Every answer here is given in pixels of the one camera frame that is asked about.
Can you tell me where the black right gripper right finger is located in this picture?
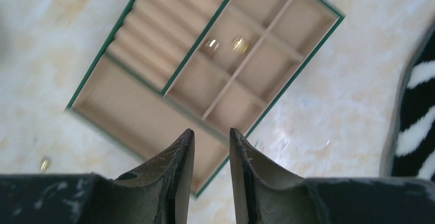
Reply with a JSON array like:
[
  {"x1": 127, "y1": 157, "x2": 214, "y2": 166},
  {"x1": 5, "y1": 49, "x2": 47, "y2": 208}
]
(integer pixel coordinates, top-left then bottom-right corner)
[{"x1": 229, "y1": 128, "x2": 434, "y2": 223}]

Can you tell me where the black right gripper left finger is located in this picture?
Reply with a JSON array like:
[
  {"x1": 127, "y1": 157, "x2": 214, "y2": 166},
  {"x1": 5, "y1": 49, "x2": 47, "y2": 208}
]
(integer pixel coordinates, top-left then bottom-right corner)
[{"x1": 1, "y1": 129, "x2": 195, "y2": 223}]

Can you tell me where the gold stud earring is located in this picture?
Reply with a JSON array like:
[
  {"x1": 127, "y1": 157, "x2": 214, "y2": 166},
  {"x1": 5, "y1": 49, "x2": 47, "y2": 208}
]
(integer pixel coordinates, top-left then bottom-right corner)
[{"x1": 39, "y1": 156, "x2": 51, "y2": 173}]

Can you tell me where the zebra print cloth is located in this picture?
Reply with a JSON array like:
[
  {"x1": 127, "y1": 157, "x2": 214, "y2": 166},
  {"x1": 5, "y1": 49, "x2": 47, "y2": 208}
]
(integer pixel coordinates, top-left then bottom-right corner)
[{"x1": 379, "y1": 25, "x2": 434, "y2": 181}]

